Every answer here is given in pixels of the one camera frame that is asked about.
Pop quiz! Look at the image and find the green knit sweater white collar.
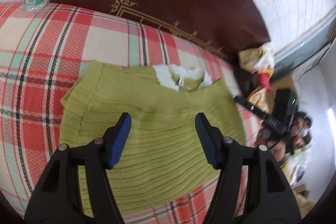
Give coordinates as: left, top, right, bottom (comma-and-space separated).
60, 61, 245, 215

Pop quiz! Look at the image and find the beige cloth bundle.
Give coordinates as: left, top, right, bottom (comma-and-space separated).
238, 42, 274, 75

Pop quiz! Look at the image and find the red plaid bed sheet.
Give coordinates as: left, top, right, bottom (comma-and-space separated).
0, 2, 263, 224

